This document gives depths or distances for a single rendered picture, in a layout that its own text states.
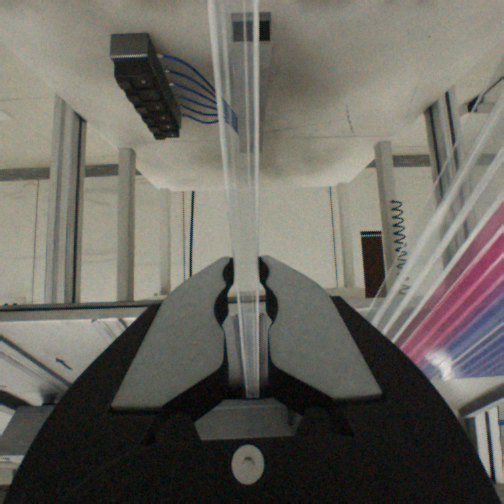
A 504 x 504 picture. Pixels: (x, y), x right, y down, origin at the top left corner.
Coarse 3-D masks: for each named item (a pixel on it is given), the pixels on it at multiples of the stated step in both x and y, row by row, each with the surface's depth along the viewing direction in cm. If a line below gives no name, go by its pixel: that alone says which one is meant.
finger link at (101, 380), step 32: (128, 352) 7; (96, 384) 6; (64, 416) 5; (96, 416) 5; (128, 416) 5; (160, 416) 6; (32, 448) 5; (64, 448) 5; (96, 448) 5; (128, 448) 5; (32, 480) 4; (64, 480) 4
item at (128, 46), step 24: (264, 24) 28; (120, 48) 30; (144, 48) 30; (264, 48) 29; (120, 72) 31; (144, 72) 31; (168, 72) 34; (264, 72) 32; (144, 96) 34; (168, 96) 38; (264, 96) 37; (144, 120) 39; (168, 120) 40; (216, 120) 45; (264, 120) 43
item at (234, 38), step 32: (224, 0) 6; (256, 0) 6; (224, 32) 6; (256, 32) 7; (224, 64) 7; (256, 64) 7; (224, 96) 8; (256, 96) 8; (224, 128) 8; (256, 128) 8; (224, 160) 9; (256, 160) 9; (256, 192) 10; (256, 224) 11; (256, 256) 12; (256, 288) 14; (256, 320) 16; (256, 352) 19; (256, 384) 24
